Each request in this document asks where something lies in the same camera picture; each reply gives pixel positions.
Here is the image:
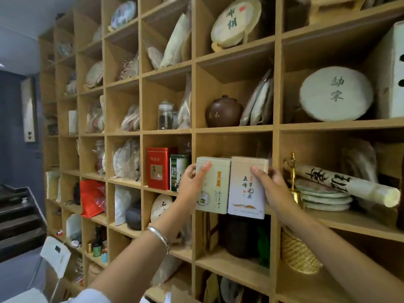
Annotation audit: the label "person's right hand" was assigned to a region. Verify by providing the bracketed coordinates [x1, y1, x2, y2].
[251, 166, 304, 224]

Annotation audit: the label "person's left forearm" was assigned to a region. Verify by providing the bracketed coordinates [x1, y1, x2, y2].
[88, 200, 191, 303]

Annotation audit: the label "glass jar with lid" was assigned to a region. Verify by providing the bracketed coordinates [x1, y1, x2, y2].
[157, 100, 175, 130]

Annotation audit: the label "paper-wrapped long roll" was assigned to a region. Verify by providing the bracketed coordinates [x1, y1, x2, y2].
[283, 161, 401, 208]

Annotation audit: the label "wooden shelf unit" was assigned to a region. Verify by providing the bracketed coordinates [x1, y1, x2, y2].
[38, 0, 404, 303]

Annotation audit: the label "person's left hand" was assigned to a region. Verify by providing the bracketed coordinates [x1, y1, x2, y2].
[175, 161, 212, 215]

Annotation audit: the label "beige wrapped tea cake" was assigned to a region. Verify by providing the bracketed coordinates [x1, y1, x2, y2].
[85, 60, 104, 89]

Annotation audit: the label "stack of pale tea cakes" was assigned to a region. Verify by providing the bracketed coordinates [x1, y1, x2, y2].
[294, 178, 354, 212]

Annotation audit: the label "brass ornament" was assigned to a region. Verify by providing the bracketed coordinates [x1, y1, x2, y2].
[288, 152, 304, 209]

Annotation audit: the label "white cardboard box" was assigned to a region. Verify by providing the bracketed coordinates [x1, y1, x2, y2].
[375, 21, 404, 120]

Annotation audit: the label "small white box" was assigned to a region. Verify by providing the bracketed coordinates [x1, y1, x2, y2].
[68, 110, 79, 135]

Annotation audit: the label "green packet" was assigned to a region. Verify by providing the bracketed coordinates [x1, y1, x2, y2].
[257, 227, 271, 268]

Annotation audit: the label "red bag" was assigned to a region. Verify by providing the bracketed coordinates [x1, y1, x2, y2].
[79, 179, 107, 219]

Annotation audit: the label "dark round teapot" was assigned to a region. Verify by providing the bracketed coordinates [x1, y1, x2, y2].
[125, 200, 142, 231]

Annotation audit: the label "white folding chair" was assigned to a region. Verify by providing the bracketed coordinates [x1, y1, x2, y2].
[27, 236, 72, 303]

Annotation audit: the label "patterned wrapped tea cake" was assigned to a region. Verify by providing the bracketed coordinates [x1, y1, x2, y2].
[116, 55, 140, 81]

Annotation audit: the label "hanging wall scroll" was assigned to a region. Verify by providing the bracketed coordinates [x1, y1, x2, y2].
[20, 77, 37, 143]

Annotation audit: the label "white paper bag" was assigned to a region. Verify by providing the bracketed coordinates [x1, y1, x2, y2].
[114, 185, 141, 227]

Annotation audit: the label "tea cake with black script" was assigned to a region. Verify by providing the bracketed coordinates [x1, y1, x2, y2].
[150, 194, 174, 223]

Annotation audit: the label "white tea tin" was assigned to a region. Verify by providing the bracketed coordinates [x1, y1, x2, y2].
[227, 156, 270, 220]

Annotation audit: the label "dark brown tall jar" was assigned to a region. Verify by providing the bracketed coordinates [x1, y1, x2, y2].
[224, 214, 263, 259]

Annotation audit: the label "blue patterned tea cake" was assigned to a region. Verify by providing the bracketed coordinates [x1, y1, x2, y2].
[110, 0, 138, 31]

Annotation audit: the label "white round tea cake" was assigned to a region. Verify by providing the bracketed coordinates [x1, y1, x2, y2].
[299, 66, 375, 122]

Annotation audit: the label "red tea tin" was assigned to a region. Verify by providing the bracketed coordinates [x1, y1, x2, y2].
[146, 147, 178, 190]

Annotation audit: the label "dark green tea tin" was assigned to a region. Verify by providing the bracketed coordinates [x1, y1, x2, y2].
[169, 154, 190, 193]

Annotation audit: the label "person's right forearm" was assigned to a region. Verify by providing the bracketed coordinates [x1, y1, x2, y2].
[279, 209, 404, 303]

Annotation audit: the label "white sleeve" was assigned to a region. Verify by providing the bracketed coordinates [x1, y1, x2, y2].
[0, 288, 112, 303]

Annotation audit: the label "plastic-bagged tea cakes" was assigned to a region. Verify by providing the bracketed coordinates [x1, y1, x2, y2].
[112, 138, 141, 181]
[85, 95, 105, 134]
[121, 104, 141, 132]

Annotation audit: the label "dark staircase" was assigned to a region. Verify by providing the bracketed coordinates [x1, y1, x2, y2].
[0, 185, 48, 263]

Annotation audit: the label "pale green tea tin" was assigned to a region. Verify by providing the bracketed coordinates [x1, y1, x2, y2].
[195, 156, 232, 215]

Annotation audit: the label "leaning wrapped tea cakes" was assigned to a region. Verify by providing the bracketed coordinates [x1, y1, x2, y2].
[239, 69, 275, 127]

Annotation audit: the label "tea cake with green script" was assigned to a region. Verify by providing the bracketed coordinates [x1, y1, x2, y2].
[210, 0, 263, 53]

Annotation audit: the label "silver bracelet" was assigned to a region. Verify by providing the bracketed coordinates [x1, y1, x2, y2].
[146, 226, 171, 254]

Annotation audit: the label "clear plastic bag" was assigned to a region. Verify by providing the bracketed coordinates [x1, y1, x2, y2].
[340, 140, 380, 184]

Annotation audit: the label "group of small bottles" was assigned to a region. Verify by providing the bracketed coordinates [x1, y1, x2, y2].
[86, 226, 108, 264]

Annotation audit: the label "brown clay jar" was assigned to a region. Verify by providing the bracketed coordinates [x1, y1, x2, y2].
[205, 94, 244, 128]

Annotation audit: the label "white wrapped tea cake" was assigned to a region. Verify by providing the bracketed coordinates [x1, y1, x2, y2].
[159, 9, 192, 69]

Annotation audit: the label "woven straw basket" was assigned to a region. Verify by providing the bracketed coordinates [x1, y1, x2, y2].
[280, 226, 323, 275]

